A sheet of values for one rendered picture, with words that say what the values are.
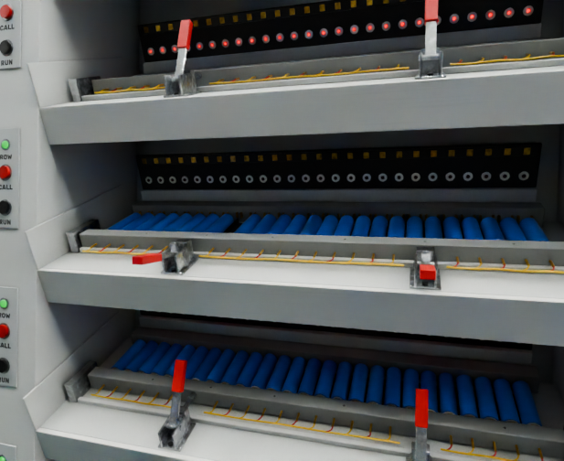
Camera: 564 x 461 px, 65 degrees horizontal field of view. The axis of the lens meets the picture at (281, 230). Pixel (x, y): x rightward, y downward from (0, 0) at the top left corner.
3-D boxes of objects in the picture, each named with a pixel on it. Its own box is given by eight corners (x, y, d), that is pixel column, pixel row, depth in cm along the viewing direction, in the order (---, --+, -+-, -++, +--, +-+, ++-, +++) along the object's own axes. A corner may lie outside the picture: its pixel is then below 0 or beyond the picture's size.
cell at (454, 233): (458, 230, 52) (463, 254, 46) (441, 230, 53) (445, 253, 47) (459, 216, 51) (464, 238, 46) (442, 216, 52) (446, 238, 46)
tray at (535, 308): (621, 352, 37) (645, 250, 34) (47, 302, 55) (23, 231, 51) (555, 251, 55) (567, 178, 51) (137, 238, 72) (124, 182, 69)
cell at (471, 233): (477, 230, 52) (484, 254, 46) (460, 230, 52) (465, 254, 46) (478, 216, 51) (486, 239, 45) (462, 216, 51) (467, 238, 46)
